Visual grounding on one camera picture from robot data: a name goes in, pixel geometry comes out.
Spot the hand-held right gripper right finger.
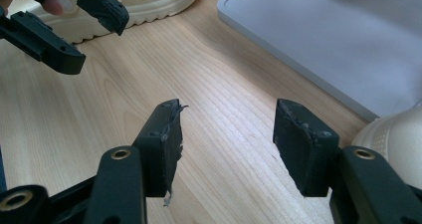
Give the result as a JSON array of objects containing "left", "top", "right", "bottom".
[{"left": 273, "top": 99, "right": 340, "bottom": 198}]

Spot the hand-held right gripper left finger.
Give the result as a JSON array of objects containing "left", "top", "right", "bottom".
[{"left": 132, "top": 99, "right": 184, "bottom": 198}]

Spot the cream clog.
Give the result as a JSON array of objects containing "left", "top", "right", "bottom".
[
  {"left": 351, "top": 105, "right": 422, "bottom": 189},
  {"left": 8, "top": 0, "right": 202, "bottom": 45}
]

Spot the white shoe rack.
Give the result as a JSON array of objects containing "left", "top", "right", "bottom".
[{"left": 217, "top": 0, "right": 422, "bottom": 122}]

